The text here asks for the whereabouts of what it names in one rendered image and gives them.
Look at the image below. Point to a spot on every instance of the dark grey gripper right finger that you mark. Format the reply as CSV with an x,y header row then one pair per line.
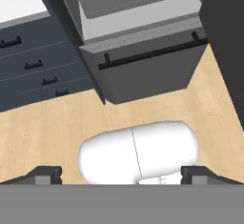
x,y
193,174

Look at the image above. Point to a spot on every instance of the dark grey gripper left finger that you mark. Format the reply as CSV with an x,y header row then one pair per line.
x,y
47,174

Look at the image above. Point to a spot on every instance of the white rounded capsule object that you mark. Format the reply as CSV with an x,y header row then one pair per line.
x,y
127,154

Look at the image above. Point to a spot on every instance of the dark blue drawer front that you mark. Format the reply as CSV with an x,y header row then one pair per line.
x,y
25,83
38,40
38,99
57,59

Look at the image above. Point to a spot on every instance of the dark grey tall cabinet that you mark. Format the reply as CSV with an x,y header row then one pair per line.
x,y
227,27

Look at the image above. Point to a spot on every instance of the grey oven body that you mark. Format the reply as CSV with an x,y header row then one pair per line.
x,y
127,2

